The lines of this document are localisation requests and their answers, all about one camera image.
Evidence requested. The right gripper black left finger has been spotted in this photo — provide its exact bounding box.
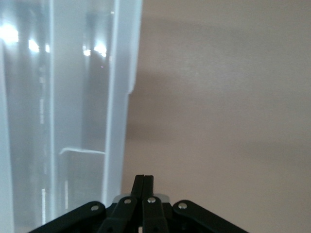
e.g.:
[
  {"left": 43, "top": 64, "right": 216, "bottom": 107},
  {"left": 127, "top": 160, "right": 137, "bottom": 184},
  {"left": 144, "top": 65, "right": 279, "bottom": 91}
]
[{"left": 29, "top": 174, "right": 145, "bottom": 233}]

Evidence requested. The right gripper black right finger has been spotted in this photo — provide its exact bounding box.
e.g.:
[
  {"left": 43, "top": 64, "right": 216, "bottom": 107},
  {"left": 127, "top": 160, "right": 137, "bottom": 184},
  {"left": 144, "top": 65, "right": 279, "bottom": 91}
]
[{"left": 142, "top": 174, "right": 248, "bottom": 233}]

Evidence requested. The clear plastic box lid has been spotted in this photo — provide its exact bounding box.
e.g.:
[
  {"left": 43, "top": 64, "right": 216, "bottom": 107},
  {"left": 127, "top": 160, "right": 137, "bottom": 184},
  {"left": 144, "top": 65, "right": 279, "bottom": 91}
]
[{"left": 0, "top": 0, "right": 144, "bottom": 233}]

